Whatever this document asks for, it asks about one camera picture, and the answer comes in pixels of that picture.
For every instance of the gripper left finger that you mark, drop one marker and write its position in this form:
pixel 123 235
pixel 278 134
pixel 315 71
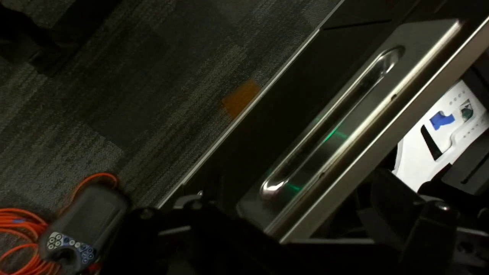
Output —
pixel 198 244

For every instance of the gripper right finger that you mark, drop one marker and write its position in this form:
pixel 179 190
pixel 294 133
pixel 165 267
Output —
pixel 431 240

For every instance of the grey metal drawer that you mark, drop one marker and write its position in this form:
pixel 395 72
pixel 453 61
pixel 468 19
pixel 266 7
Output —
pixel 382 114

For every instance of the white box with blue print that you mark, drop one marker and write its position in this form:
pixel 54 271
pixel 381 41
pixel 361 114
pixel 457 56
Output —
pixel 424 156

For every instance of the grey teach pendant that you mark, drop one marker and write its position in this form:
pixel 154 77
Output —
pixel 88 221

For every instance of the orange tape piece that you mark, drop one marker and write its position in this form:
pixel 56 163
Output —
pixel 240 98

